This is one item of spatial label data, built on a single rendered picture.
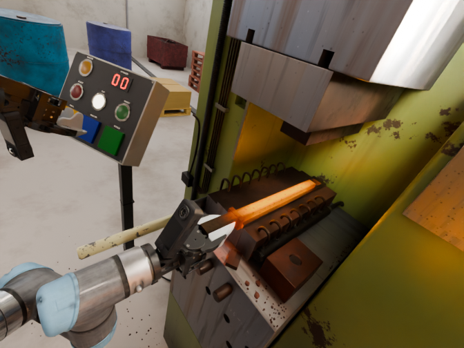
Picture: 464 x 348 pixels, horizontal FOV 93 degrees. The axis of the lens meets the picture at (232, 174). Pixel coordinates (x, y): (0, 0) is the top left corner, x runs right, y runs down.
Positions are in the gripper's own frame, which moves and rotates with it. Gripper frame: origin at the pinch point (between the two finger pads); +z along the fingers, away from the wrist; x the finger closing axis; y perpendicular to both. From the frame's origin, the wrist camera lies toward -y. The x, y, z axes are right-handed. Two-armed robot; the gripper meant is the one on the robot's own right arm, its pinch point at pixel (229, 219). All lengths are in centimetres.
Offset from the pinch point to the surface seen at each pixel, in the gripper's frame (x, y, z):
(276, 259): 13.1, 2.5, 4.1
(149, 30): -710, 20, 282
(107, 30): -396, 7, 84
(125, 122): -43.4, -6.3, -9.0
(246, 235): 4.6, 2.3, 2.5
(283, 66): -0.8, -34.4, 2.2
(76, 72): -68, -14, -16
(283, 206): 2.9, 0.8, 18.7
